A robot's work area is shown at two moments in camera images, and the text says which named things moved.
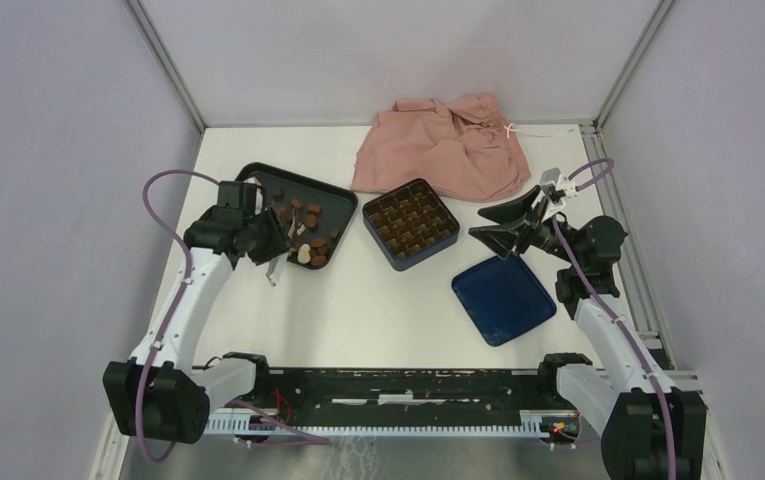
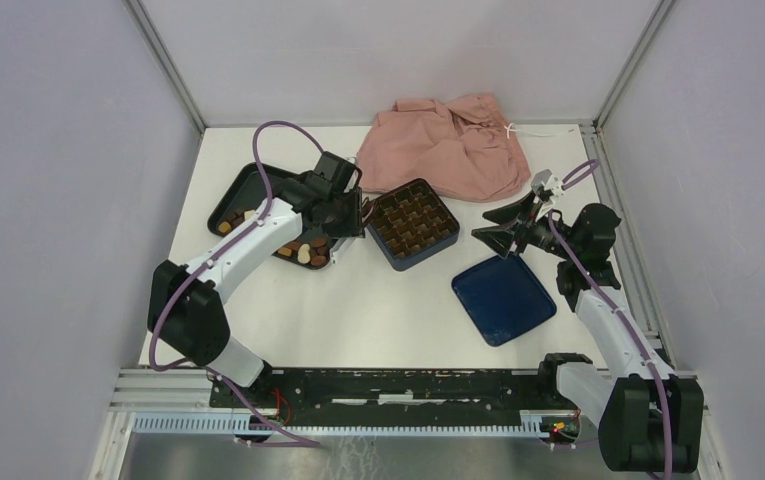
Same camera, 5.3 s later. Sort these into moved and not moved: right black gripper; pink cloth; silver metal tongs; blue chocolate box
Moved: silver metal tongs
Not moved: pink cloth; right black gripper; blue chocolate box
